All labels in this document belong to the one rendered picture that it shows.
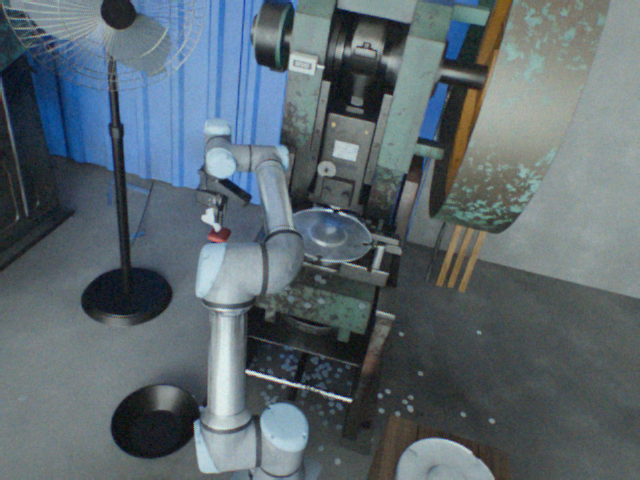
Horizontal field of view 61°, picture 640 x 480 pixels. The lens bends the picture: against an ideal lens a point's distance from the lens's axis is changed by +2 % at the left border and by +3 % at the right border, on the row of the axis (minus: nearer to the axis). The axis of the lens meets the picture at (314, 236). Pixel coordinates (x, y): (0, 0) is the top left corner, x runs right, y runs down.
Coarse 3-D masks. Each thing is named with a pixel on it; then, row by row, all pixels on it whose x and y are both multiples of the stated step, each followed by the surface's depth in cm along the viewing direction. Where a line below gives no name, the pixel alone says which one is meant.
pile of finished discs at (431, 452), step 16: (416, 448) 161; (432, 448) 162; (448, 448) 163; (464, 448) 163; (400, 464) 156; (416, 464) 157; (432, 464) 157; (448, 464) 158; (464, 464) 159; (480, 464) 160
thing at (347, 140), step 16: (336, 112) 157; (352, 112) 158; (368, 112) 160; (336, 128) 158; (352, 128) 157; (368, 128) 156; (336, 144) 160; (352, 144) 159; (368, 144) 158; (320, 160) 165; (336, 160) 163; (352, 160) 162; (368, 160) 162; (320, 176) 168; (336, 176) 166; (352, 176) 165; (320, 192) 169; (336, 192) 166; (352, 192) 166
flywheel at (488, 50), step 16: (496, 0) 167; (496, 16) 166; (496, 32) 169; (480, 48) 175; (496, 48) 166; (464, 96) 184; (480, 96) 147; (464, 112) 179; (464, 128) 178; (464, 144) 175; (448, 176) 172; (448, 192) 162
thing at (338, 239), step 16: (304, 224) 176; (320, 224) 177; (336, 224) 179; (352, 224) 181; (304, 240) 169; (320, 240) 169; (336, 240) 171; (352, 240) 173; (368, 240) 174; (336, 256) 165; (352, 256) 166
